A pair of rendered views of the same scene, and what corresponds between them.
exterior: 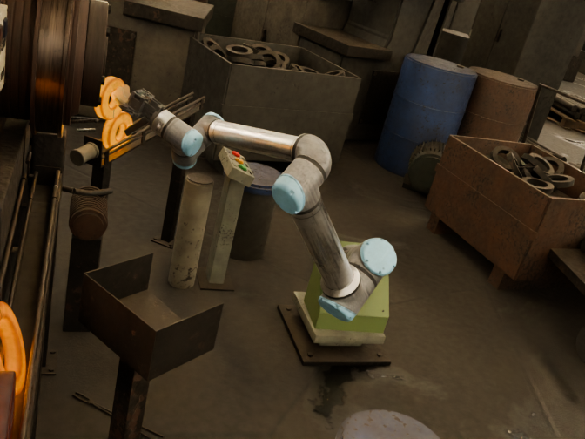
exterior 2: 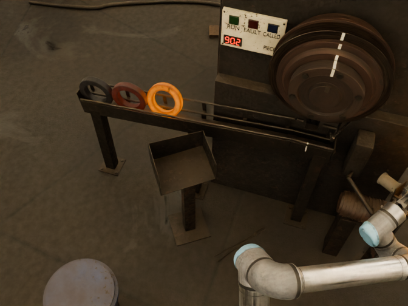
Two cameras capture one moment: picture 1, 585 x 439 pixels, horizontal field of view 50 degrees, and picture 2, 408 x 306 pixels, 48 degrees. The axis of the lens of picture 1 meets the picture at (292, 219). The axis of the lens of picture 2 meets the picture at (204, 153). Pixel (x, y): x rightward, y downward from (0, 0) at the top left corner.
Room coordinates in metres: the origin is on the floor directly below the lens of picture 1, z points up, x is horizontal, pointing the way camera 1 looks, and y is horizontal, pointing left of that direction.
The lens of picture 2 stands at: (2.05, -0.59, 2.37)
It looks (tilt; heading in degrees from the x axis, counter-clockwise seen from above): 54 degrees down; 128
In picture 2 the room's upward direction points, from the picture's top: 1 degrees clockwise
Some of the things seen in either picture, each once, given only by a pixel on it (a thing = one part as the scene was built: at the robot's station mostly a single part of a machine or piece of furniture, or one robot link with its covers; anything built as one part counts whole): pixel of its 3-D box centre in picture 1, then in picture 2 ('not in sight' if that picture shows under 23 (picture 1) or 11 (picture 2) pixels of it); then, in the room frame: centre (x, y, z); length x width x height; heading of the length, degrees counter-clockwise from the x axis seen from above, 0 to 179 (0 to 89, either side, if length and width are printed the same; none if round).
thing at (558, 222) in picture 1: (521, 210); not in sight; (3.68, -1.35, 0.33); 0.93 x 0.73 x 0.66; 29
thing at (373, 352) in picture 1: (333, 327); not in sight; (2.32, -0.29, 0.04); 0.40 x 0.40 x 0.08; 23
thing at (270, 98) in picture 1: (260, 103); not in sight; (4.38, 0.43, 0.39); 1.03 x 0.83 x 0.77; 127
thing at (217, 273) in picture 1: (225, 221); not in sight; (2.53, 0.29, 0.31); 0.24 x 0.16 x 0.62; 22
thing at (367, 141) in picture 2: (46, 164); (358, 153); (1.84, 0.82, 0.68); 0.11 x 0.08 x 0.24; 112
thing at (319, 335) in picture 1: (337, 316); not in sight; (2.32, -0.29, 0.10); 0.32 x 0.32 x 0.04; 23
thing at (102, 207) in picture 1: (83, 260); (350, 227); (1.98, 0.71, 0.27); 0.22 x 0.13 x 0.53; 22
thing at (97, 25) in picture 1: (95, 54); (325, 93); (1.66, 0.63, 1.11); 0.28 x 0.06 x 0.28; 22
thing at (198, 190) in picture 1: (190, 232); not in sight; (2.43, 0.42, 0.26); 0.12 x 0.12 x 0.52
